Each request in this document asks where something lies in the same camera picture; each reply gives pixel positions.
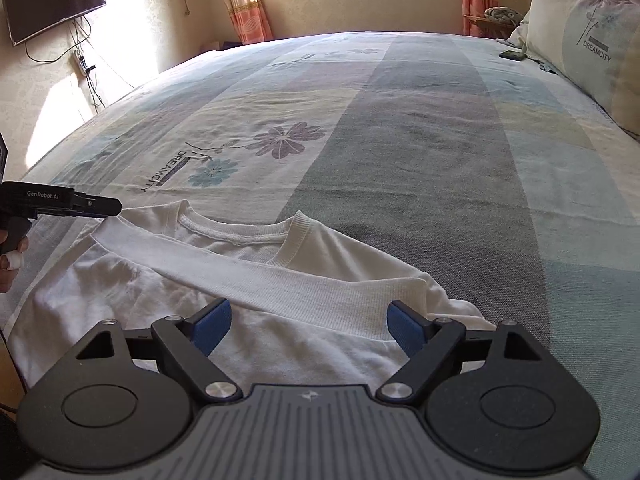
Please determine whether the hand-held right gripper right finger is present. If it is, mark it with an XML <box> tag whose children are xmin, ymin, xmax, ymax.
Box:
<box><xmin>375</xmin><ymin>300</ymin><xmax>544</xmax><ymax>406</ymax></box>

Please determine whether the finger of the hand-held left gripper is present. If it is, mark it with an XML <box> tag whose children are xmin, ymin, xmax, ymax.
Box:
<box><xmin>72</xmin><ymin>192</ymin><xmax>123</xmax><ymax>220</ymax></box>

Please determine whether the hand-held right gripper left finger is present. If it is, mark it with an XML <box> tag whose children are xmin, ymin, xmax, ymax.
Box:
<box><xmin>75</xmin><ymin>297</ymin><xmax>242</xmax><ymax>405</ymax></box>

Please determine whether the white long-sleeve shirt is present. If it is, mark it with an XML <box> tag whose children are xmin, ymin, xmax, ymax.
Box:
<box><xmin>7</xmin><ymin>200</ymin><xmax>497</xmax><ymax>401</ymax></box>

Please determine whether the person's left hand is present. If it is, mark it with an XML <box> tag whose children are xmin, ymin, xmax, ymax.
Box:
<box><xmin>0</xmin><ymin>239</ymin><xmax>31</xmax><ymax>295</ymax></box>

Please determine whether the white power strip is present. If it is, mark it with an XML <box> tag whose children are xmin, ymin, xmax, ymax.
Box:
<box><xmin>73</xmin><ymin>49</ymin><xmax>97</xmax><ymax>77</ymax></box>

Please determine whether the wooden nightstand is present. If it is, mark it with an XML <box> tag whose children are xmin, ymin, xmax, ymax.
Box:
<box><xmin>464</xmin><ymin>14</ymin><xmax>522</xmax><ymax>41</ymax></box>

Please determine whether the small cream pillow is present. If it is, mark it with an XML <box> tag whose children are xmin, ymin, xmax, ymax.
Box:
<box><xmin>507</xmin><ymin>19</ymin><xmax>532</xmax><ymax>57</ymax></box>

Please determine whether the grey plush toy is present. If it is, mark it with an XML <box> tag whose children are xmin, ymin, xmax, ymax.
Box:
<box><xmin>483</xmin><ymin>6</ymin><xmax>524</xmax><ymax>25</ymax></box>

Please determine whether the large pastel printed pillow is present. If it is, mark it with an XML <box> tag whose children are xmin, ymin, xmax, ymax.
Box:
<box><xmin>525</xmin><ymin>0</ymin><xmax>640</xmax><ymax>142</ymax></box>

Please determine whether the wall power strip with cables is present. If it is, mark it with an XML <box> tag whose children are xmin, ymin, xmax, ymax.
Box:
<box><xmin>25</xmin><ymin>17</ymin><xmax>109</xmax><ymax>112</ymax></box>

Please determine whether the black wall television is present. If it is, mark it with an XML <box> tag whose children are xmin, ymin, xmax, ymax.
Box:
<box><xmin>0</xmin><ymin>0</ymin><xmax>107</xmax><ymax>47</ymax></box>

